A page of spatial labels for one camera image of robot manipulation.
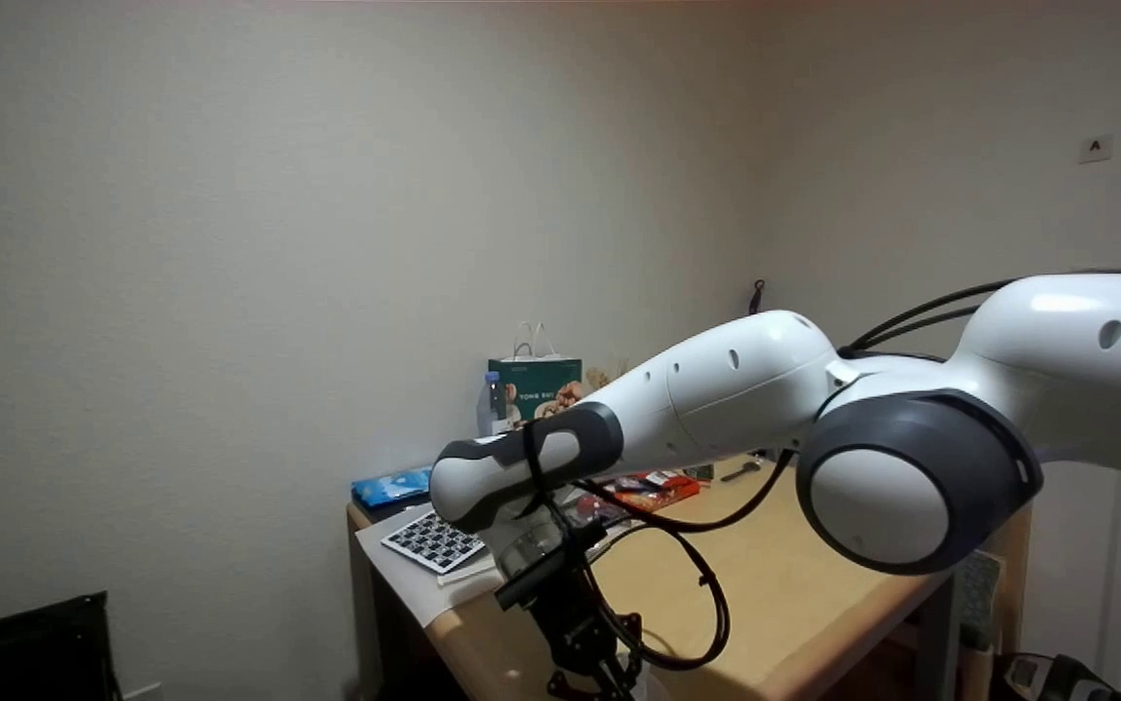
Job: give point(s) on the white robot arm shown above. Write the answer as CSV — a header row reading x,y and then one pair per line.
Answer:
x,y
903,464

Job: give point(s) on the black white checkerboard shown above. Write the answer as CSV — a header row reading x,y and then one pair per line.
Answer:
x,y
431,543

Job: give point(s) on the clear plastic water bottle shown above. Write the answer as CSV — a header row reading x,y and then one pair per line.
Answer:
x,y
492,406

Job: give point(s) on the red snack packet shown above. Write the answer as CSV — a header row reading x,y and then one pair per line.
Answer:
x,y
656,489

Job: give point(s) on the blue plastic packet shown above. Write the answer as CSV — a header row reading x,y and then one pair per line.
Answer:
x,y
396,489

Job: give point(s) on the wooden chair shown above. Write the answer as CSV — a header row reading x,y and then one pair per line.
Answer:
x,y
988,604

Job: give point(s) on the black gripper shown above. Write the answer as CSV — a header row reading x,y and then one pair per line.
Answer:
x,y
593,653

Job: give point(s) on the green donut gift bag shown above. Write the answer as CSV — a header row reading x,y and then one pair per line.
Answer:
x,y
536,386

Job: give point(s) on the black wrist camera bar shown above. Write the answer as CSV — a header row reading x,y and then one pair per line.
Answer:
x,y
547,562

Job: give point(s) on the black folding cart crate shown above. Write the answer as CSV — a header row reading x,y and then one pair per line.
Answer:
x,y
61,653

